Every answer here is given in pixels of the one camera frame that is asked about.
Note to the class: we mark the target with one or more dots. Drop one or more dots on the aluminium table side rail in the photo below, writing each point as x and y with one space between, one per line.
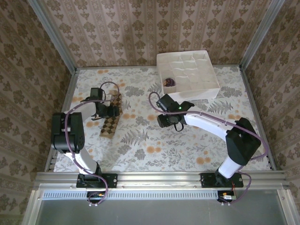
65 103
257 112

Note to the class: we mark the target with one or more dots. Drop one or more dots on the small electronics board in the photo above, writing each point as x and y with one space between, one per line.
227 196
96 195

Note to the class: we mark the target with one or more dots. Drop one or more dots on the floral tablecloth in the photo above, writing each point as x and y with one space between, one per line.
152 152

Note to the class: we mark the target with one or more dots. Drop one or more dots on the aluminium frame post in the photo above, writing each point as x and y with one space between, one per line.
260 35
51 35

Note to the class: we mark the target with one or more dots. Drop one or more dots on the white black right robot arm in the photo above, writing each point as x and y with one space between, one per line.
201 124

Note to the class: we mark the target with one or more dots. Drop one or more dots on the white divided organizer box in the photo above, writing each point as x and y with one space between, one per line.
199 68

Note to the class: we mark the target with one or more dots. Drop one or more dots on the grey metal panel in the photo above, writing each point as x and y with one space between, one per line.
159 213

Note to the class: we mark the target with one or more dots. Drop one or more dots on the long aluminium mounting rail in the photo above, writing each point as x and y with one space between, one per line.
159 180

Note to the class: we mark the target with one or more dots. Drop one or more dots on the purple sock with tan toe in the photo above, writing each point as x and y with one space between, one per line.
170 82

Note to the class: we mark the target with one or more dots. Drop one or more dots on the brown argyle sock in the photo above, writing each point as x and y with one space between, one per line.
109 127

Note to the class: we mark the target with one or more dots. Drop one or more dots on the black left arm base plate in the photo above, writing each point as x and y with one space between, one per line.
112 180

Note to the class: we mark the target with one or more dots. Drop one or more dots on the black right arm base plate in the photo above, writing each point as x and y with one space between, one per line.
207 180

